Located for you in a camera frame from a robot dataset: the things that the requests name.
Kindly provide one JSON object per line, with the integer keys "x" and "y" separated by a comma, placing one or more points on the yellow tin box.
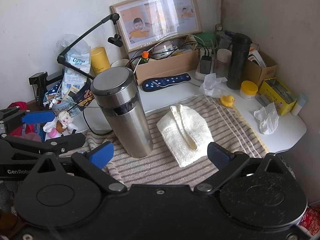
{"x": 276, "y": 92}

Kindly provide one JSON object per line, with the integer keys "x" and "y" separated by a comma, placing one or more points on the framed baby photo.
{"x": 143, "y": 23}

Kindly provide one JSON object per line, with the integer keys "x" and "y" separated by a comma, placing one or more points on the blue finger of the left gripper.
{"x": 12, "y": 118}
{"x": 58, "y": 145}

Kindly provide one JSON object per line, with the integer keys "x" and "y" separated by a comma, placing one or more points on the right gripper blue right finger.
{"x": 229, "y": 166}

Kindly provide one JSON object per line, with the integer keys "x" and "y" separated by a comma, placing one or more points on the wet wipes plastic pack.
{"x": 80, "y": 57}

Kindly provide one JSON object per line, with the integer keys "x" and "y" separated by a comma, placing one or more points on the blonde doll figurine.
{"x": 61, "y": 125}

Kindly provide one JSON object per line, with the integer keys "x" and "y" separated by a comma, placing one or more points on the black charger adapter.
{"x": 205, "y": 64}

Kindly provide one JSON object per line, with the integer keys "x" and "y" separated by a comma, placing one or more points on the striped beige table towel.
{"x": 228, "y": 129}

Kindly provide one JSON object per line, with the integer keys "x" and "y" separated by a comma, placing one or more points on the small cardboard box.
{"x": 257, "y": 74}

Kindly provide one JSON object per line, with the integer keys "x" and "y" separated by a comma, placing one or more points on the yellow rubber duck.
{"x": 227, "y": 100}

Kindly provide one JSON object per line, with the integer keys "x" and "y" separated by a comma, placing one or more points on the crumpled tissue near charger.
{"x": 213, "y": 86}

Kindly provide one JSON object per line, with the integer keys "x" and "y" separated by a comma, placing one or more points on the clear jar white lid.
{"x": 222, "y": 62}

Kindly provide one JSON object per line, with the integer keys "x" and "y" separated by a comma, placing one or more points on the orange cap green bottle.
{"x": 144, "y": 58}

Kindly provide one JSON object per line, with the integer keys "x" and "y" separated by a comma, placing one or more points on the white blue tube bottle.
{"x": 301, "y": 101}

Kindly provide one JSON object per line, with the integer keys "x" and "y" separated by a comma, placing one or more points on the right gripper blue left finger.
{"x": 89, "y": 165}

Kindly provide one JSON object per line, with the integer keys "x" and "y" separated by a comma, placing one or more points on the yellow cylindrical canister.
{"x": 99, "y": 60}

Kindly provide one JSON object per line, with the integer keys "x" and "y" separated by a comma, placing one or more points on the black tall thermos bottle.
{"x": 241, "y": 44}

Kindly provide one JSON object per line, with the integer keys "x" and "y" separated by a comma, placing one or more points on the stainless steel thermos container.
{"x": 117, "y": 95}

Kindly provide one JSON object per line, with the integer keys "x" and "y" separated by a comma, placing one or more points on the crumpled tissue near tin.
{"x": 268, "y": 119}

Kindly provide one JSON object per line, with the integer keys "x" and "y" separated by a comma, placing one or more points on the blue dotted power strip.
{"x": 158, "y": 83}

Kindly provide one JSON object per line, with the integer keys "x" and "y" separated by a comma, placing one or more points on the long cardboard box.
{"x": 176, "y": 63}

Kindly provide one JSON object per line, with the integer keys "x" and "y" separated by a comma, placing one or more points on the yellow lid cream jar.
{"x": 248, "y": 90}

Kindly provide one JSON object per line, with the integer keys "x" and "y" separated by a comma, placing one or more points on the snack packet dark blue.
{"x": 84, "y": 96}

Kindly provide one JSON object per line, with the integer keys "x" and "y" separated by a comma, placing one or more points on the white ceramic cup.
{"x": 120, "y": 63}

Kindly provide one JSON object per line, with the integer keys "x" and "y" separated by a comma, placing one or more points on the white towel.
{"x": 185, "y": 133}

